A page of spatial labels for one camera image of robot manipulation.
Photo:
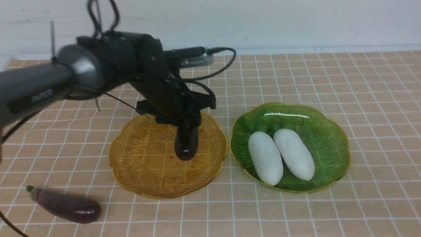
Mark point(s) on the white radish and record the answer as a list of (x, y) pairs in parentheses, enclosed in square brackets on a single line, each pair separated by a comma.
[(266, 158), (295, 154)]

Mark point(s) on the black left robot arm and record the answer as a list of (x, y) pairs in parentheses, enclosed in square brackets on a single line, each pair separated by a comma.
[(92, 67)]

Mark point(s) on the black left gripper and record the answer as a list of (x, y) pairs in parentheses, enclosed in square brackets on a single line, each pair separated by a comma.
[(166, 94)]

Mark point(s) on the green ribbed plastic plate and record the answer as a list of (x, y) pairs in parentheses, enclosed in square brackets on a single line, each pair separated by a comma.
[(326, 141)]

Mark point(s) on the amber ribbed plastic plate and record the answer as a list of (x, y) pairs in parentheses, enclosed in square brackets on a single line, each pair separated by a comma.
[(143, 159)]

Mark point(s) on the beige checkered tablecloth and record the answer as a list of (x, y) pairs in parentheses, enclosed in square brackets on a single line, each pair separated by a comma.
[(374, 96)]

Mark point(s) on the purple eggplant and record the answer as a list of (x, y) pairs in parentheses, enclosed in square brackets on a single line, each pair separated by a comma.
[(186, 141), (72, 208)]

